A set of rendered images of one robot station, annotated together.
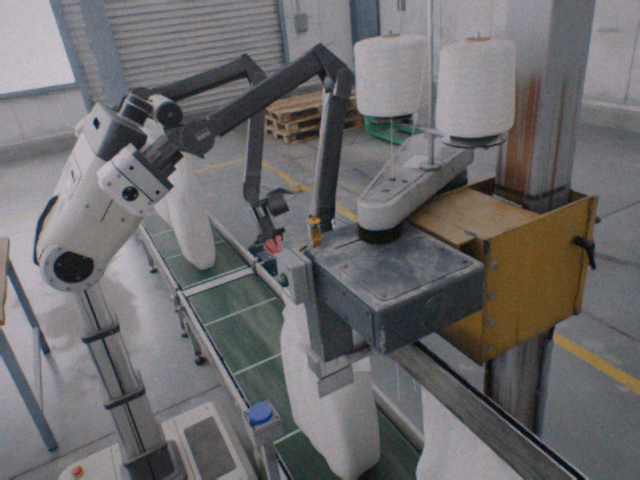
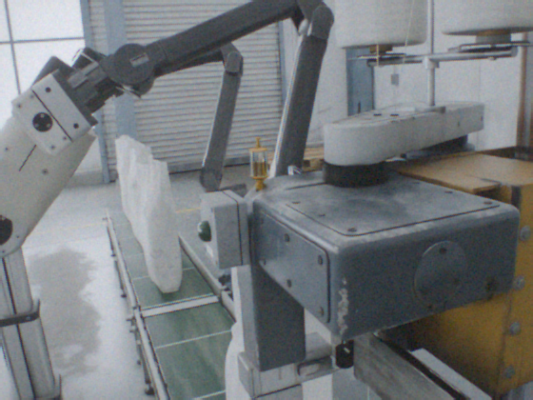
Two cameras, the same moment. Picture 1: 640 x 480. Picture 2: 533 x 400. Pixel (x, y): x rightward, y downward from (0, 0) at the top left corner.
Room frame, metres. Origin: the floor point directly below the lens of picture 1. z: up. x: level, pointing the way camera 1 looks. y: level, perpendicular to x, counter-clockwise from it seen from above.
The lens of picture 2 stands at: (0.25, -0.05, 1.48)
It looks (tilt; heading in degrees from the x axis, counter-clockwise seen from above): 15 degrees down; 6
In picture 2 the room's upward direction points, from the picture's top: 4 degrees counter-clockwise
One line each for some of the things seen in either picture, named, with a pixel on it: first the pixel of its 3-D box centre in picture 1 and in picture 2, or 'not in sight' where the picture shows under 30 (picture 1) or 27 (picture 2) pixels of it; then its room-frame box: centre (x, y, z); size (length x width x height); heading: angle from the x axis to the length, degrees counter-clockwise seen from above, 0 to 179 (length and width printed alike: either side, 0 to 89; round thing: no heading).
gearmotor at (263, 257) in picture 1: (260, 257); (228, 287); (2.69, 0.39, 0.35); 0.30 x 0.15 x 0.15; 26
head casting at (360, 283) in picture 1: (387, 305); (360, 284); (0.83, -0.12, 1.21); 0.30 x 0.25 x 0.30; 26
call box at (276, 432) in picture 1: (262, 423); not in sight; (0.94, 0.21, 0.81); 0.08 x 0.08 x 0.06; 26
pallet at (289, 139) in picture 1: (313, 125); not in sight; (6.95, -0.07, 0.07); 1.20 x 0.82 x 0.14; 114
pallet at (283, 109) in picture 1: (310, 104); (303, 158); (6.92, -0.06, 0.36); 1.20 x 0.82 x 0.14; 112
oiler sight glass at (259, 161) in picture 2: (314, 229); (259, 162); (0.90, 0.01, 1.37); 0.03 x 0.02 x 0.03; 26
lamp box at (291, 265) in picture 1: (295, 276); (224, 228); (0.86, 0.06, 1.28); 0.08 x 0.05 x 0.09; 26
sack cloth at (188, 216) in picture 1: (185, 201); (158, 220); (2.77, 0.79, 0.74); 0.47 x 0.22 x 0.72; 24
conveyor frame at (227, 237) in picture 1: (173, 222); (148, 247); (3.40, 1.09, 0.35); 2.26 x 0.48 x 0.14; 26
